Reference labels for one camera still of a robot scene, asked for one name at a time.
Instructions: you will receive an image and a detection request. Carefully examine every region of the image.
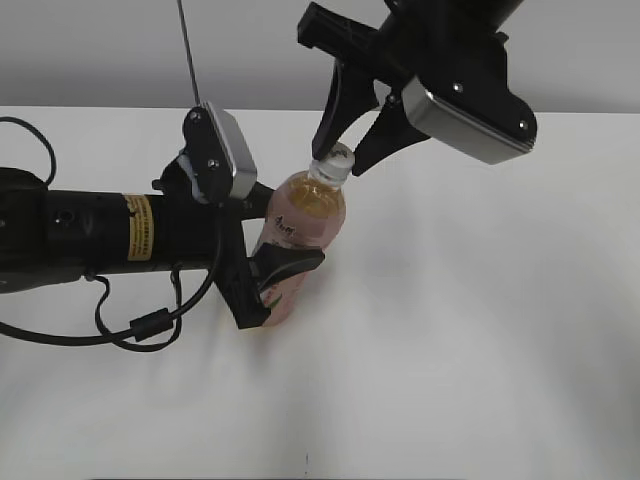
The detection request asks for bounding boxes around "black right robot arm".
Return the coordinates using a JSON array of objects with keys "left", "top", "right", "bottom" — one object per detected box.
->
[{"left": 297, "top": 1, "right": 536, "bottom": 176}]

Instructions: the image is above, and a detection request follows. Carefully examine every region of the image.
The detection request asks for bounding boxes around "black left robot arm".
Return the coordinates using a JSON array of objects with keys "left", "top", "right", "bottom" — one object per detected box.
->
[{"left": 1, "top": 163, "right": 325, "bottom": 329}]

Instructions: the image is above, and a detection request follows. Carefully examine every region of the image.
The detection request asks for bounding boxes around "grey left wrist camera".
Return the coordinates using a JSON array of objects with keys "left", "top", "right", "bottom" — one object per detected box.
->
[{"left": 179, "top": 101, "right": 257, "bottom": 205}]

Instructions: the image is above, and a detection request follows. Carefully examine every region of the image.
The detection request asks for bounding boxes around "white bottle cap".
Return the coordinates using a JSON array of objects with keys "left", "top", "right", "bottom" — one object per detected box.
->
[{"left": 310, "top": 142, "right": 355, "bottom": 179}]

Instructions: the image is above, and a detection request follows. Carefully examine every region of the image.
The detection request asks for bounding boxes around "black left camera cable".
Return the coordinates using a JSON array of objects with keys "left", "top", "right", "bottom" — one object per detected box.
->
[{"left": 0, "top": 116, "right": 226, "bottom": 352}]

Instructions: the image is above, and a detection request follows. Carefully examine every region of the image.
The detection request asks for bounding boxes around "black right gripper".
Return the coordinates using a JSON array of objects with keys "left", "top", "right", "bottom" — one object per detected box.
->
[{"left": 297, "top": 1, "right": 510, "bottom": 176}]

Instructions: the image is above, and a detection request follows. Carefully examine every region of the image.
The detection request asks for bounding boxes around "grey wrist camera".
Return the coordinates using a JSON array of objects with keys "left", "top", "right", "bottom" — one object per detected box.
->
[
  {"left": 179, "top": 101, "right": 257, "bottom": 205},
  {"left": 402, "top": 42, "right": 537, "bottom": 165}
]

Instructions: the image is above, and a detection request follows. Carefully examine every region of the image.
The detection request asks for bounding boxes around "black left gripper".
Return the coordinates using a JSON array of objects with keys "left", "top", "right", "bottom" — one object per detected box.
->
[{"left": 152, "top": 157, "right": 325, "bottom": 329}]

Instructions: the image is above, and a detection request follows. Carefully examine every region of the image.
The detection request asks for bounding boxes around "pink label tea bottle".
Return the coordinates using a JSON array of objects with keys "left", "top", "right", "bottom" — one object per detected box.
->
[{"left": 255, "top": 171, "right": 346, "bottom": 327}]

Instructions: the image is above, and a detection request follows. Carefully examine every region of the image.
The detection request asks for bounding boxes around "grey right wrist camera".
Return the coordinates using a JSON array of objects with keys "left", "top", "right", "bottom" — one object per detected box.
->
[{"left": 402, "top": 42, "right": 537, "bottom": 165}]

